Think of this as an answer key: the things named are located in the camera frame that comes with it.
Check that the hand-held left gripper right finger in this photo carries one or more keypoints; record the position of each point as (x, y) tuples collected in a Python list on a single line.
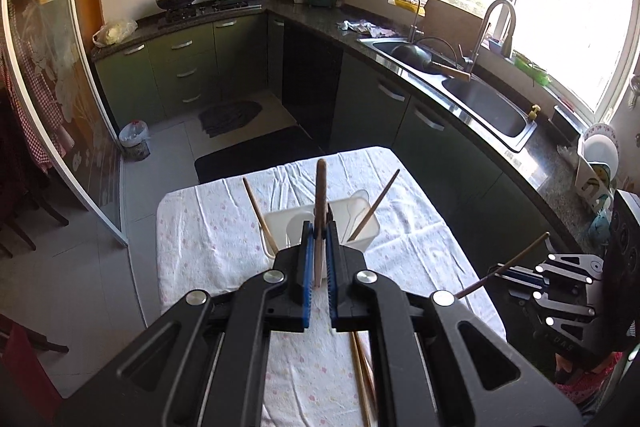
[(332, 267)]

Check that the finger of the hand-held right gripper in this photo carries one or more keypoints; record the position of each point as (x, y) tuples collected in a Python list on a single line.
[(560, 307), (520, 277)]

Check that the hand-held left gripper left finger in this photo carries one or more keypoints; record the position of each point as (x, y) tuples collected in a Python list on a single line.
[(307, 267)]

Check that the brown wooden chopstick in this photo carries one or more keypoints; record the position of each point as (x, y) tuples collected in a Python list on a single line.
[(257, 212), (321, 187), (525, 249), (380, 199)]

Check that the white plastic utensil holder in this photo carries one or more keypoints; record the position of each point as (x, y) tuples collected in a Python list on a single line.
[(360, 243)]

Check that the white plastic spoon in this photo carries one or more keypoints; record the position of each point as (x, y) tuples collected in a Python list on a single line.
[(300, 227), (358, 208)]

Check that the pile of chopsticks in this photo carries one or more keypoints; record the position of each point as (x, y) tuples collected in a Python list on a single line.
[(361, 377)]

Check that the white dish rack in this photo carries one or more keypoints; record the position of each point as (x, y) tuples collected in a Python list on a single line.
[(590, 187)]

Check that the floral white tablecloth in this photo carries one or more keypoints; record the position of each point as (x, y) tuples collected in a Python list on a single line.
[(210, 227)]

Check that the white plate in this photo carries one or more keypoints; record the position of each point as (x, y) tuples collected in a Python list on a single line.
[(600, 154)]

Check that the black floor mat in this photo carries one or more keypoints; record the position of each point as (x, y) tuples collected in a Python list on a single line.
[(255, 154)]

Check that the black plastic tray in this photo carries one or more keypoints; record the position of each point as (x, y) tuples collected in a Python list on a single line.
[(565, 122)]

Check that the small beige dispenser pump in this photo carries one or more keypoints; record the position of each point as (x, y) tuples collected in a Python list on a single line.
[(535, 112)]

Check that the dark grey floor mat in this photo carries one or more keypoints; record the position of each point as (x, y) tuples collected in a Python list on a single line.
[(230, 119)]

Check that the stainless steel sink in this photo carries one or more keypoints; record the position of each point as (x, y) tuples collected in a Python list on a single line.
[(490, 107)]

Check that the black built-in appliance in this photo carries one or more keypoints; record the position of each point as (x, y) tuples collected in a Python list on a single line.
[(312, 87)]

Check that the green plastic basket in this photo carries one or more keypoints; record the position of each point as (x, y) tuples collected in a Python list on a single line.
[(532, 69)]

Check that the small trash bin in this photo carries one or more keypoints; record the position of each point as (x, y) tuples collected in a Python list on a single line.
[(134, 139)]

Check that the green base cabinets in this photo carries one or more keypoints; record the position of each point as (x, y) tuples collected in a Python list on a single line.
[(235, 52)]

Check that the crumpled dish cloth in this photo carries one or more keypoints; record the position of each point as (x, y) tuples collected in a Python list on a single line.
[(360, 27)]

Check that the dark granite countertop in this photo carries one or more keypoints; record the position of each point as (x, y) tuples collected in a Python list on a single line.
[(320, 19)]

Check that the tall steel faucet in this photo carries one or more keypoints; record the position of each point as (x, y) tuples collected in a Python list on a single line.
[(507, 27)]

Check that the small steel faucet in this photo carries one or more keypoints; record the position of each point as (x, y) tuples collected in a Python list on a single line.
[(414, 19)]

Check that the wooden cutting board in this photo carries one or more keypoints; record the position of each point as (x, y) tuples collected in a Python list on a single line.
[(450, 14)]

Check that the black gas stove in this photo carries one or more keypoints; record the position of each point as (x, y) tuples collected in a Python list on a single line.
[(215, 9)]

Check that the dark wooden chair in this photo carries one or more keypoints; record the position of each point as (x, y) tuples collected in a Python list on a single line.
[(25, 212)]

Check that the red chair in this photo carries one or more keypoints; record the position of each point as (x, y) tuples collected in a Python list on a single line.
[(25, 367)]

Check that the white plastic bag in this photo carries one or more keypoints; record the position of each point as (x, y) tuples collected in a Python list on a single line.
[(114, 33)]

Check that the floral glass sliding door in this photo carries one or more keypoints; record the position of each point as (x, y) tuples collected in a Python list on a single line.
[(60, 57)]

